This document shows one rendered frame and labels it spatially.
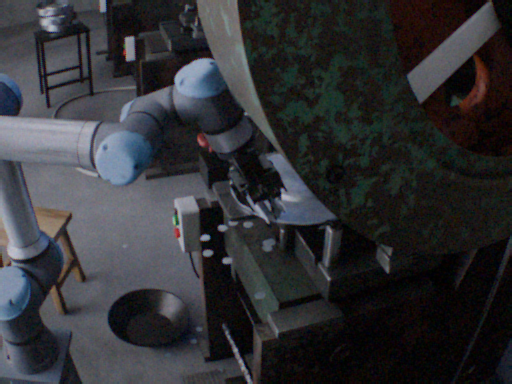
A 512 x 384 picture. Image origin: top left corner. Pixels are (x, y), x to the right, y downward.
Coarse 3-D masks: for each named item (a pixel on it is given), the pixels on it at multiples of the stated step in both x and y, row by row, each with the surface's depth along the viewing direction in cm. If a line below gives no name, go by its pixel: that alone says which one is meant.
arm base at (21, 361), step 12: (36, 336) 105; (48, 336) 110; (12, 348) 103; (24, 348) 103; (36, 348) 105; (48, 348) 108; (12, 360) 105; (24, 360) 104; (36, 360) 105; (48, 360) 108; (24, 372) 105; (36, 372) 106
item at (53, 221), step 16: (48, 208) 187; (0, 224) 177; (48, 224) 178; (64, 224) 180; (0, 240) 169; (64, 240) 188; (0, 256) 179; (64, 272) 186; (80, 272) 199; (64, 304) 184
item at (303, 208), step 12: (276, 156) 127; (276, 168) 122; (288, 168) 122; (288, 180) 117; (300, 180) 117; (288, 192) 113; (300, 192) 113; (240, 204) 110; (288, 204) 110; (300, 204) 110; (312, 204) 110; (288, 216) 106; (300, 216) 106; (312, 216) 106; (324, 216) 106
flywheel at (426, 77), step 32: (416, 0) 57; (448, 0) 58; (480, 0) 57; (416, 32) 60; (448, 32) 61; (480, 32) 56; (416, 64) 62; (448, 64) 57; (480, 64) 68; (480, 96) 70; (448, 128) 69; (480, 128) 71
